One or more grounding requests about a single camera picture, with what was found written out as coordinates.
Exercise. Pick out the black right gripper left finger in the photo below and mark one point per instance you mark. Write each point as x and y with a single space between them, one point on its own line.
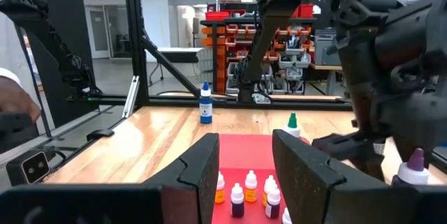
188 182

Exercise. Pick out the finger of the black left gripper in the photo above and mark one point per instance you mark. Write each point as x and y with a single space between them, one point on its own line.
372 170
342 147

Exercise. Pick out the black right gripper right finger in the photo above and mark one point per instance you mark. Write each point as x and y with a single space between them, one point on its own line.
304 182

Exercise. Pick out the small orange colouring bottle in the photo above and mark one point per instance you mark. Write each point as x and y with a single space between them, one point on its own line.
220 185

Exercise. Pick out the small white-capped colouring bottle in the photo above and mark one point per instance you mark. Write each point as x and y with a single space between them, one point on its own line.
268 184
286 217

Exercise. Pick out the small dark colouring bottle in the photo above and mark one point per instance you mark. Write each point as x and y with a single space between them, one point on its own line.
273 206

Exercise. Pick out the small purple colouring bottle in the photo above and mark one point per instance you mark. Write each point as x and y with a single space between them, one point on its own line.
237 203

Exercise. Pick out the small yellow colouring bottle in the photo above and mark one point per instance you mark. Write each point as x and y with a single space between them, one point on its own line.
250 190

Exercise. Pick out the green-capped colouring bottle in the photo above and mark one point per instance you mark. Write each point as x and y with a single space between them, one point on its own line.
292 121

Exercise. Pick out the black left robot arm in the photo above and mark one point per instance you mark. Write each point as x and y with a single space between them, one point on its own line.
265 35

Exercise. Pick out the person's forearm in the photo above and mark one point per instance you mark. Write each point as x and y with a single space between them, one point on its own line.
7 74

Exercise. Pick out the purple-capped colouring bottle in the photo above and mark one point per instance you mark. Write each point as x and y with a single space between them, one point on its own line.
415 171

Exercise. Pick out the red translucent plastic tray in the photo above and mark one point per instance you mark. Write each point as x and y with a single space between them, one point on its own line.
244 154

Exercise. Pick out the blue-capped colouring bottle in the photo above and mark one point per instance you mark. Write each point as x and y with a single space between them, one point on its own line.
206 109

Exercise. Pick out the wooden workbench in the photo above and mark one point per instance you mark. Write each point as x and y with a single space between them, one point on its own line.
326 67

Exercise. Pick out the grey machine box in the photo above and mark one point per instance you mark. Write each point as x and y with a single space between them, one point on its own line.
324 49

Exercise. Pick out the black table clamp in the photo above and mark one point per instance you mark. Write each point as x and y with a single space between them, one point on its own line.
99 134

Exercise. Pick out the white folding table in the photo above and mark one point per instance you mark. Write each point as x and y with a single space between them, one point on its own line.
178 54

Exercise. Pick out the shelf with orange bins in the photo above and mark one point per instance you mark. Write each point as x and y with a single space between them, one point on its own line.
230 39

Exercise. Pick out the glass double door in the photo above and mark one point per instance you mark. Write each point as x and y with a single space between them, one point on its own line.
108 32

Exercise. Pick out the black hand-held device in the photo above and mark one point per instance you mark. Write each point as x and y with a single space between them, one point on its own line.
14 130

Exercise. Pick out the person's hand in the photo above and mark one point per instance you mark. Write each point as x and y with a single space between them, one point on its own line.
17 98

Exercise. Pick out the black lattice support strut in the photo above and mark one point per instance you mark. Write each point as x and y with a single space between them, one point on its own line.
52 39

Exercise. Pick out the black partition panel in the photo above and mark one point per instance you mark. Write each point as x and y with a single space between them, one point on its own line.
70 14

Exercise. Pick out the silver aluminium rail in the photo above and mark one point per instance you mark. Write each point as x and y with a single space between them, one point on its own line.
131 96

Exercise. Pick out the black aluminium table frame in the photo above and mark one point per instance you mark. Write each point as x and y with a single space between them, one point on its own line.
134 42

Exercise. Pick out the black depth camera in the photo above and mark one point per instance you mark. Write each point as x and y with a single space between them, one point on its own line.
29 168

